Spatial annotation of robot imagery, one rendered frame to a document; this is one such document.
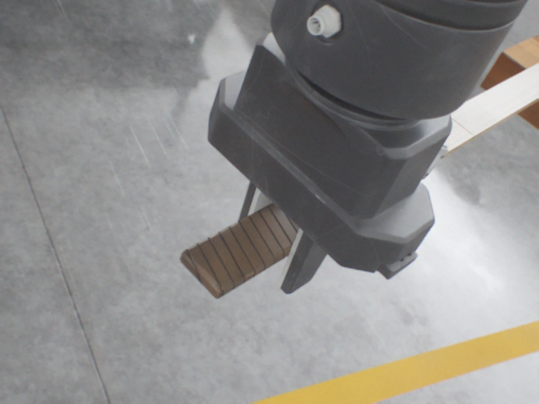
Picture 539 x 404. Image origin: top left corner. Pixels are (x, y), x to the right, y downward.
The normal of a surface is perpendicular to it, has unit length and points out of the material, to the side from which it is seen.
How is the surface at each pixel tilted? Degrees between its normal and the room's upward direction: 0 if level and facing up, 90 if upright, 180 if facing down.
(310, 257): 90
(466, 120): 1
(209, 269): 1
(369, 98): 91
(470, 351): 0
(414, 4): 91
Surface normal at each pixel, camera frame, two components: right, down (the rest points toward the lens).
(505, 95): 0.30, -0.68
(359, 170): -0.66, 0.35
